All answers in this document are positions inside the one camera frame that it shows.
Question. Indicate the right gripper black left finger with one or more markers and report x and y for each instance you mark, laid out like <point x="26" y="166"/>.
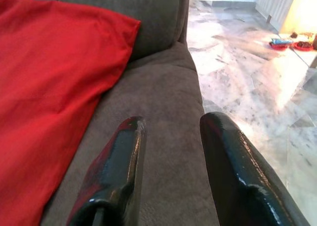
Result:
<point x="116" y="176"/>

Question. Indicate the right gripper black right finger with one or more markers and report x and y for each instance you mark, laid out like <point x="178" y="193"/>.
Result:
<point x="237" y="176"/>

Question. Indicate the red pillow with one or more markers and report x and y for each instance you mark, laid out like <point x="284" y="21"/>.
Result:
<point x="49" y="87"/>

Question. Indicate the small grey fabric sofa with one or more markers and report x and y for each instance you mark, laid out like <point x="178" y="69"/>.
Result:
<point x="168" y="87"/>

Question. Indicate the red pet bowl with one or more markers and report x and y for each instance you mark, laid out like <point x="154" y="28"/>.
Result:
<point x="278" y="46"/>
<point x="303" y="46"/>

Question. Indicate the blue packet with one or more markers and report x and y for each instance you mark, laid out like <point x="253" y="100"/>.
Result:
<point x="280" y="40"/>

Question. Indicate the white slatted panel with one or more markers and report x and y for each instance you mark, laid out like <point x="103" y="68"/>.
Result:
<point x="275" y="3"/>

